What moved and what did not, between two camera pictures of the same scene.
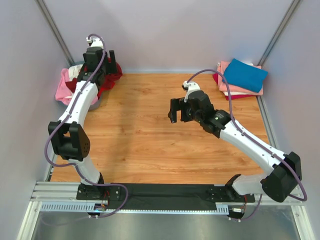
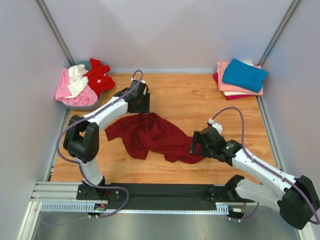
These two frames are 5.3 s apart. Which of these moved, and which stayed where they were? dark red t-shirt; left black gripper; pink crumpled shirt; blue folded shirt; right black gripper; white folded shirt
Moved: dark red t-shirt; right black gripper; left black gripper
Stayed: pink crumpled shirt; white folded shirt; blue folded shirt
